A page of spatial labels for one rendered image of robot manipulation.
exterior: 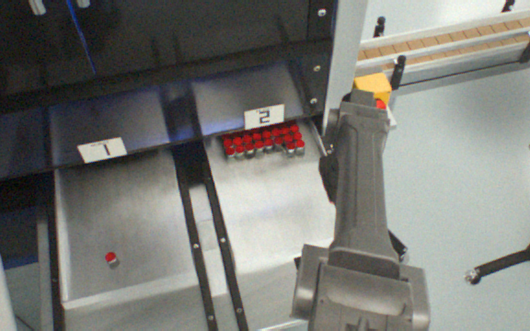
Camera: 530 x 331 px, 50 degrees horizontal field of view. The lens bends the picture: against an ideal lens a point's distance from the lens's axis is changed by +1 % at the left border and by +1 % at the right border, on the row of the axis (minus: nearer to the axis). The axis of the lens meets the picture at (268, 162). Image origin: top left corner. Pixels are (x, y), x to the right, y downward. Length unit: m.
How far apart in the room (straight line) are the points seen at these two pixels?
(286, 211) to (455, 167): 1.33
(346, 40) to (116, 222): 0.61
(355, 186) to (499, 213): 1.83
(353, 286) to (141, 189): 0.89
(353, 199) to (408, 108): 2.03
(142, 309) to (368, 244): 0.74
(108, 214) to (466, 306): 1.38
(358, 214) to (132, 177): 0.84
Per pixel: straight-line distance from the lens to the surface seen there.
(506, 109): 2.73
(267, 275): 1.18
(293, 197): 1.26
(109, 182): 1.33
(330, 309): 0.45
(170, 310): 1.18
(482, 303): 2.23
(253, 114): 1.19
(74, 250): 1.27
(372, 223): 0.55
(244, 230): 1.22
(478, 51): 1.55
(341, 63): 1.16
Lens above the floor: 1.98
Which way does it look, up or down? 57 degrees down
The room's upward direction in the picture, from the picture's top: straight up
